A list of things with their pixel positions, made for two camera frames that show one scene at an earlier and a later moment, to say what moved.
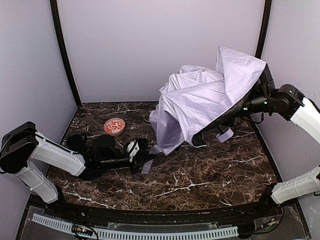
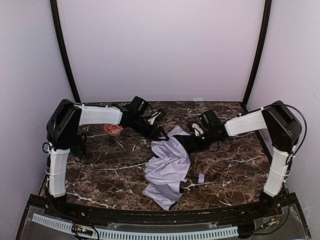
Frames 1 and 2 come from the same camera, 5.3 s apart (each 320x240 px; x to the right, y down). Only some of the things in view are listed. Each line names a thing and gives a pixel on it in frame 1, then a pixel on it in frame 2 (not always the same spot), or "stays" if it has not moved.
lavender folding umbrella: x=193 y=98 -> x=168 y=168
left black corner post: x=60 y=39 stays
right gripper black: x=229 y=122 -> x=187 y=142
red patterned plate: x=114 y=126 stays
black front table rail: x=159 y=216 stays
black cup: x=76 y=142 stays
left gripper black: x=136 y=163 -> x=155 y=132
